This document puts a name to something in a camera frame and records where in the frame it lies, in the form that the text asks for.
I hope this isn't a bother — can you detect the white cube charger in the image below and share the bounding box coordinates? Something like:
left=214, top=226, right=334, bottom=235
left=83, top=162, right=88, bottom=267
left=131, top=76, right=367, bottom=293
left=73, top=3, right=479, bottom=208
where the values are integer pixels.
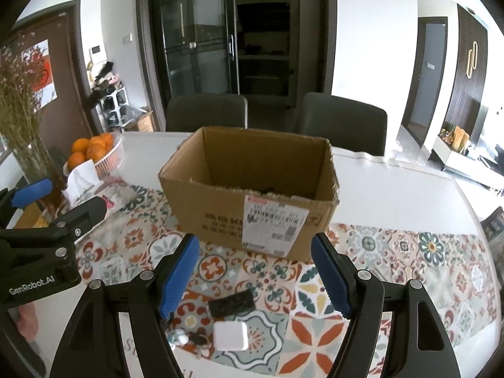
left=213, top=321, right=249, bottom=351

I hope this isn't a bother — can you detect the dark wooden chair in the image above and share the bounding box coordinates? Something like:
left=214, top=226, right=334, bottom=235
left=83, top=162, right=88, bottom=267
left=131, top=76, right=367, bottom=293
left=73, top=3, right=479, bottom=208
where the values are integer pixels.
left=481, top=205, right=504, bottom=245

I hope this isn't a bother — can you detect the brown entrance door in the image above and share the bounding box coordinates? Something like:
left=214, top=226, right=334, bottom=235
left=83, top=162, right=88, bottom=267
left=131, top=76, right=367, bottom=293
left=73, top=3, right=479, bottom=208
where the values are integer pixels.
left=0, top=0, right=96, bottom=143

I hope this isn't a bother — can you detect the white shoe rack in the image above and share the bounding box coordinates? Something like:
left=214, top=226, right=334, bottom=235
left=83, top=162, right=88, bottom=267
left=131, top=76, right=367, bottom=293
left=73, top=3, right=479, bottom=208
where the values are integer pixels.
left=98, top=87, right=129, bottom=131

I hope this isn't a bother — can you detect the yellow woven box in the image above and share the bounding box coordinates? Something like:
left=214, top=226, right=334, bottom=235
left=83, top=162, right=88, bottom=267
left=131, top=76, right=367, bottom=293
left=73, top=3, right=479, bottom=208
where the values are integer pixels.
left=14, top=204, right=53, bottom=230

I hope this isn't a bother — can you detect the small floor cardboard box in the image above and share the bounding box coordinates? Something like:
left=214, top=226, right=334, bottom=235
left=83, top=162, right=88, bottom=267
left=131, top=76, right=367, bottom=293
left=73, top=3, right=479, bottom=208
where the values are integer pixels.
left=136, top=110, right=157, bottom=133

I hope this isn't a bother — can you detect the dark grey dining chair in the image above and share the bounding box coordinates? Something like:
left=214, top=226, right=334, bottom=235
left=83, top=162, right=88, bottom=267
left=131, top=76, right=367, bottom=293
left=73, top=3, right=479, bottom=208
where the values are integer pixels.
left=299, top=92, right=389, bottom=157
left=165, top=94, right=249, bottom=133

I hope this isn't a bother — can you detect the television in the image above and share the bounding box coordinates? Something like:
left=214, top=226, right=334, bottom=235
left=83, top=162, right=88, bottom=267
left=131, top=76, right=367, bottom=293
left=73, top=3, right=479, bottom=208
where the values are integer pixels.
left=472, top=104, right=494, bottom=147

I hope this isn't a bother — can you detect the black rectangular device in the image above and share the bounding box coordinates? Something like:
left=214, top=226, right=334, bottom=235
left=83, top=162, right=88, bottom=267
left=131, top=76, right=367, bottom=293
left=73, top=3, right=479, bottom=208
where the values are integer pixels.
left=208, top=289, right=256, bottom=318

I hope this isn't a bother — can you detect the white astronaut figurine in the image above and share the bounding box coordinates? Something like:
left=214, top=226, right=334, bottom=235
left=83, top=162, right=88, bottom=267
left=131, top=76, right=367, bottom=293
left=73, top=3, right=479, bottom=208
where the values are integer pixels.
left=165, top=328, right=190, bottom=349

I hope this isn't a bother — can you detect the dried flower bunch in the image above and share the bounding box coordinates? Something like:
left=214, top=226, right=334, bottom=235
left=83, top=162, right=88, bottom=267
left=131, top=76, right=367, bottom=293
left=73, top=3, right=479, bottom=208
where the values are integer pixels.
left=0, top=45, right=54, bottom=154

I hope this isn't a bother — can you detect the grey interior door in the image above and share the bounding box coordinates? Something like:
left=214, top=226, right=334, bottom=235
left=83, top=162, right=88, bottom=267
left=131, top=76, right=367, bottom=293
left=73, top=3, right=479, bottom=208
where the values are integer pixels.
left=402, top=16, right=449, bottom=147

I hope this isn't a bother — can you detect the patterned tile-print table runner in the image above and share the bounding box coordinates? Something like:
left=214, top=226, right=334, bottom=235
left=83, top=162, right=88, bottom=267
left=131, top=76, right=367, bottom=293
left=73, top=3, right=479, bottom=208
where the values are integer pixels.
left=73, top=183, right=499, bottom=373

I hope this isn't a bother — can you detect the gold loop wall lamp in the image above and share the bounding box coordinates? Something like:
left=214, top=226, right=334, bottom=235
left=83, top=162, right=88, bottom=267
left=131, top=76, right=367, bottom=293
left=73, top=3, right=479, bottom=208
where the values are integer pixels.
left=465, top=40, right=479, bottom=80

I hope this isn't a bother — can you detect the brown cardboard box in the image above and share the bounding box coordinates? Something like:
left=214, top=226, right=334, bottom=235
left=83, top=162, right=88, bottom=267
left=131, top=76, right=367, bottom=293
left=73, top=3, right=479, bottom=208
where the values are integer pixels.
left=158, top=126, right=340, bottom=263

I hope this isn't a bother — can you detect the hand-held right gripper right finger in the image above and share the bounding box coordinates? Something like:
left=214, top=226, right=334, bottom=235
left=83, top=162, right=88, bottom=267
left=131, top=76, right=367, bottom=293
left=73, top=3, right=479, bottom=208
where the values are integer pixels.
left=310, top=232, right=457, bottom=378

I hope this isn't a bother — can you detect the person's left forearm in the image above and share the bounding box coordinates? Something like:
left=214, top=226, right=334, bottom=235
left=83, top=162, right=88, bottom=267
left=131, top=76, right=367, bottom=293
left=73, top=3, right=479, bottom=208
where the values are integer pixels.
left=18, top=304, right=39, bottom=342

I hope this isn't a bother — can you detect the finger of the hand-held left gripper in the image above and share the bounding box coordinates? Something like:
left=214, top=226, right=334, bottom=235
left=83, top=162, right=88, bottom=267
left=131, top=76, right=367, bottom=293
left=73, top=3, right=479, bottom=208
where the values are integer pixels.
left=50, top=196, right=108, bottom=245
left=0, top=178, right=54, bottom=227

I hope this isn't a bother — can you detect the red door poster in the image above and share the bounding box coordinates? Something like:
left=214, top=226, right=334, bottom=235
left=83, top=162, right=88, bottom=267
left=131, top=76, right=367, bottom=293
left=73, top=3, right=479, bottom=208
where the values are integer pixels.
left=21, top=39, right=58, bottom=104

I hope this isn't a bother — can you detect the dark glass sliding door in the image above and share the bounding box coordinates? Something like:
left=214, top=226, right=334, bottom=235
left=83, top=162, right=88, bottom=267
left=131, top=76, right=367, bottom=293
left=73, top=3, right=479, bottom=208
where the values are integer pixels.
left=138, top=0, right=337, bottom=130

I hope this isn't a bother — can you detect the dark slatted wall panel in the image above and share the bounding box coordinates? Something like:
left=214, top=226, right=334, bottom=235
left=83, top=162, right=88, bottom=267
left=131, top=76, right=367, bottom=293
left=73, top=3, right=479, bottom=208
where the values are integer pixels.
left=445, top=2, right=489, bottom=147

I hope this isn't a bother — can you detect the white tissue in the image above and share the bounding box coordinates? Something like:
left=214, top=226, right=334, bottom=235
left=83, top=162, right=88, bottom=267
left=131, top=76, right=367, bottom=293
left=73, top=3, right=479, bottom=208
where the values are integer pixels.
left=66, top=160, right=101, bottom=206

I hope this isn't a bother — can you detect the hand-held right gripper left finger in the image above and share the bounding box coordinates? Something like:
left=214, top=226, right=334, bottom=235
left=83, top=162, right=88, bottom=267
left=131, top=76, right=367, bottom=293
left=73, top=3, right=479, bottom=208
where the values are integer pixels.
left=46, top=233, right=201, bottom=378

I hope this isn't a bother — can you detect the leaf-print tissue box cover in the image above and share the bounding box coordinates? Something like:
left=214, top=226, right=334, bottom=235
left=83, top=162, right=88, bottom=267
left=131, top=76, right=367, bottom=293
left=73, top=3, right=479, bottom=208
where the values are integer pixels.
left=61, top=183, right=137, bottom=216

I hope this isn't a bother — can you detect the glass vase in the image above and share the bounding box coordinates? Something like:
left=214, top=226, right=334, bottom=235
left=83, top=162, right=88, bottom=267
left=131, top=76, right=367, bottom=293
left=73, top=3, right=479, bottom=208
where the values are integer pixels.
left=12, top=136, right=60, bottom=190

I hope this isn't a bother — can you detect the white television cabinet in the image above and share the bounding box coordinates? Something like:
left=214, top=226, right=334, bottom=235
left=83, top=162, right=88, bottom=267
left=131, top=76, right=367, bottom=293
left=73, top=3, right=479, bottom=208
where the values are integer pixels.
left=431, top=134, right=504, bottom=182

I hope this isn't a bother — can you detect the white fruit basket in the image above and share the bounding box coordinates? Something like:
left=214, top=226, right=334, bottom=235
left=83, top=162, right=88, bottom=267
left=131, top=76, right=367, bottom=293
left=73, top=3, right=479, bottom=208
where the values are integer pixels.
left=63, top=132, right=126, bottom=179

